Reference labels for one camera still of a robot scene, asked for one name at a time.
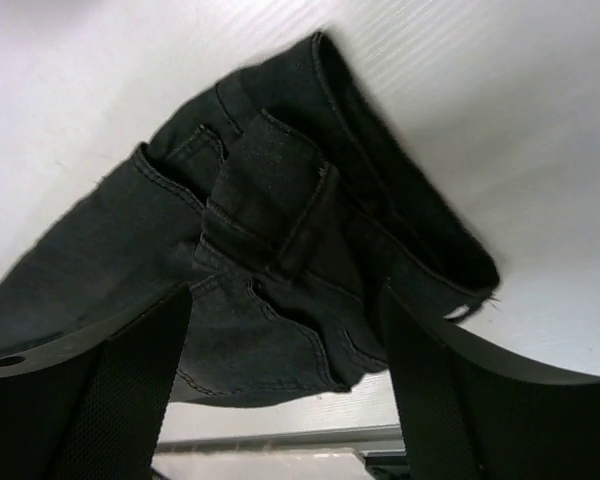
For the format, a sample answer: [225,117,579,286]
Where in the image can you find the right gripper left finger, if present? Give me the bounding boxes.
[0,285,192,479]

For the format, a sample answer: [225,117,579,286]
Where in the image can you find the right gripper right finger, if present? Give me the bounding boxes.
[379,286,600,479]

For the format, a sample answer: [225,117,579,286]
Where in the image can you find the black trousers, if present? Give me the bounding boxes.
[0,32,499,407]

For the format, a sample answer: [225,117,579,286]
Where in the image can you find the aluminium frame rail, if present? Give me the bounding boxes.
[155,425,405,454]

